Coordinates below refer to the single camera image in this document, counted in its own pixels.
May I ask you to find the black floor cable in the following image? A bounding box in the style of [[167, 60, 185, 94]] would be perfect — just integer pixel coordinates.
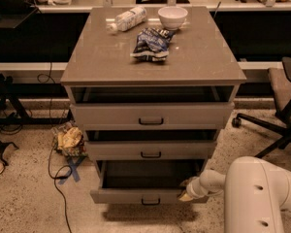
[[36, 61, 73, 233]]

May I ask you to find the colourful snack bag on floor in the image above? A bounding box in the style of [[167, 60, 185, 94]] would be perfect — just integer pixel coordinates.
[[51, 121, 87, 157]]

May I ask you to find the blue crumpled chip bag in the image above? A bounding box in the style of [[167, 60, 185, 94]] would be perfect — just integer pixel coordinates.
[[130, 27, 175, 62]]

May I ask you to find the grey bottom drawer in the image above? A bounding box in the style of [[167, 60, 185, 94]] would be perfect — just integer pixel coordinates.
[[90, 159, 205, 206]]

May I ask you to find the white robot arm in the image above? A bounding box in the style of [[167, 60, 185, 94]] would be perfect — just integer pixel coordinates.
[[178, 156, 291, 233]]

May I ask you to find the grey drawer cabinet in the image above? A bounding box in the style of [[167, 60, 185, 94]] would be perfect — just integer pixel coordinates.
[[59, 5, 247, 180]]

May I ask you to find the grey top drawer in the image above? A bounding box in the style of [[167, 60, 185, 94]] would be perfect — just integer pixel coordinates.
[[70, 102, 234, 130]]

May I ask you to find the grey drawer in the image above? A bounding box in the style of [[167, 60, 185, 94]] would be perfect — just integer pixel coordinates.
[[85, 141, 216, 160], [70, 102, 234, 130], [90, 159, 205, 206]]

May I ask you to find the black tripod stand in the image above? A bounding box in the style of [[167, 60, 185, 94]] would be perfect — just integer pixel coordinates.
[[0, 140, 18, 166]]

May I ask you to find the blue tape cross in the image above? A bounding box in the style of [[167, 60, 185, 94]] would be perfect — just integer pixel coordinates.
[[58, 156, 85, 184]]

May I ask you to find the black desk frame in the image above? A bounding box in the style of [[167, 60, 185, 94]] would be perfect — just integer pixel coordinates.
[[0, 73, 73, 125]]

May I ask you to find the white bowl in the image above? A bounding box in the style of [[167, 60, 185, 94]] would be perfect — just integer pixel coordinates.
[[158, 6, 188, 30]]

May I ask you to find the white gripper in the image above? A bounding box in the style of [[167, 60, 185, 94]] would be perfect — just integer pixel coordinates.
[[178, 177, 205, 202]]

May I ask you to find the clear plastic water bottle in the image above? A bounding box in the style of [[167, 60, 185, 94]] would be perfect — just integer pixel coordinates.
[[107, 6, 146, 33]]

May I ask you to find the grey middle drawer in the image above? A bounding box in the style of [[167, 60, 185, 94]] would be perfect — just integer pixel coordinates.
[[85, 141, 216, 160]]

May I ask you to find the black office chair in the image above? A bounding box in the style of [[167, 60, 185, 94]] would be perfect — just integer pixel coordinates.
[[232, 57, 291, 158]]

